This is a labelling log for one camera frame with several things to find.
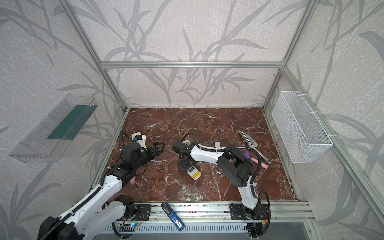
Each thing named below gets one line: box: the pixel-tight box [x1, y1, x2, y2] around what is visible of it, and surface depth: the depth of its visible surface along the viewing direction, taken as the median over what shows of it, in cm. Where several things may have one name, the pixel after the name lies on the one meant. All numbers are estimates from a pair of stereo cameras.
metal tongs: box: [240, 131, 272, 165], surface depth 100 cm
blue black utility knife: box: [161, 201, 186, 232], surface depth 70 cm
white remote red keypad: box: [187, 165, 203, 181], surface depth 87 cm
